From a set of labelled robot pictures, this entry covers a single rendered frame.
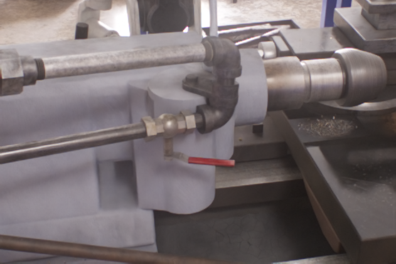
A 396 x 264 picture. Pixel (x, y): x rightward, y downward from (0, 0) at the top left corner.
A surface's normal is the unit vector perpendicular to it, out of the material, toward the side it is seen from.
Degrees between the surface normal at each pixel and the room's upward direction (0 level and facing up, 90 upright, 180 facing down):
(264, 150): 90
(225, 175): 0
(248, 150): 90
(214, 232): 10
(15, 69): 56
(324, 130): 0
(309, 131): 0
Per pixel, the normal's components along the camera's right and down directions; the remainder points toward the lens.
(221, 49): 0.49, -0.01
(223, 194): 0.18, 0.50
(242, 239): 0.03, -0.82
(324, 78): 0.14, -0.11
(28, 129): 0.18, 0.27
